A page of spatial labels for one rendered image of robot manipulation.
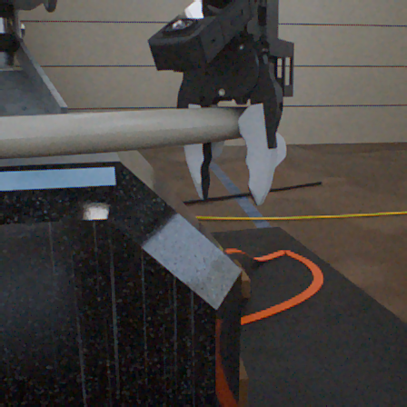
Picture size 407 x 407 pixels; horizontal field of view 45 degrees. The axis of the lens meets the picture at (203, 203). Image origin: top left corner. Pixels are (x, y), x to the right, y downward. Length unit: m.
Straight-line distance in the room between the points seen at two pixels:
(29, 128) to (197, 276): 0.63
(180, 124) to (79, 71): 5.85
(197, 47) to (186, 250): 0.62
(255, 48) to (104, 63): 5.79
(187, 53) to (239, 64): 0.08
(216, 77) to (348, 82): 6.37
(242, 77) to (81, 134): 0.15
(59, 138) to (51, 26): 5.92
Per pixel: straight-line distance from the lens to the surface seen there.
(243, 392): 1.52
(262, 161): 0.44
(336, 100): 6.76
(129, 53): 6.20
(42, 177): 0.91
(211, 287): 0.96
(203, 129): 0.41
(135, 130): 0.37
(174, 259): 0.92
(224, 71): 0.45
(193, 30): 0.38
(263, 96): 0.44
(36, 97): 1.00
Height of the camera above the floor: 1.00
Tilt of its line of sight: 16 degrees down
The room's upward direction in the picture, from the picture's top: straight up
